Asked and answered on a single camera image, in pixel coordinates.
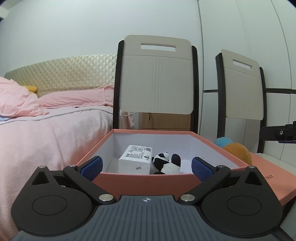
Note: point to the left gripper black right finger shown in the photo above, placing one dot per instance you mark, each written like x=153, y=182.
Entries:
x=211, y=178

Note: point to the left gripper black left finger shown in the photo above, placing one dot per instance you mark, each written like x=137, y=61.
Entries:
x=83, y=175

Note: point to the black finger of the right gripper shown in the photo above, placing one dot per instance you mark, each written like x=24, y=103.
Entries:
x=281, y=134

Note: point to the salmon pink box lid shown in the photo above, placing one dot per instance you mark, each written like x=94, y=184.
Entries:
x=279, y=175

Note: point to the teal plush ball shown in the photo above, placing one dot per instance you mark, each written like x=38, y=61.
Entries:
x=223, y=141

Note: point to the orange plush ball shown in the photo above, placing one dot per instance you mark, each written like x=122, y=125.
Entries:
x=240, y=151

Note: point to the salmon pink storage box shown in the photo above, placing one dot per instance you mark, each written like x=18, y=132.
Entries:
x=187, y=145

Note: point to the panda plush toy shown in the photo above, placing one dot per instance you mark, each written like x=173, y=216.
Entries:
x=164, y=166

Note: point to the white labelled carton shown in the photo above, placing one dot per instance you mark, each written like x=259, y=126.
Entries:
x=136, y=160

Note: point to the bed with pink sheet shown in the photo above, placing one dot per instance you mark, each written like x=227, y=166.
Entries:
x=61, y=137

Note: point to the wooden drawer cabinet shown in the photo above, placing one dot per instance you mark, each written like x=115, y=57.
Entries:
x=165, y=122

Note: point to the pink pillow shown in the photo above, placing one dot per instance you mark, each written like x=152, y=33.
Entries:
x=101, y=96

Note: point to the yellow plush toy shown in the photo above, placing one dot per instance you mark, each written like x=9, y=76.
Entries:
x=31, y=89

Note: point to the pink duvet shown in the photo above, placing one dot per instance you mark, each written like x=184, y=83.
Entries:
x=16, y=101

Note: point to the beige chair, black frame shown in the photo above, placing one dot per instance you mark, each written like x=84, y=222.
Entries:
x=156, y=74

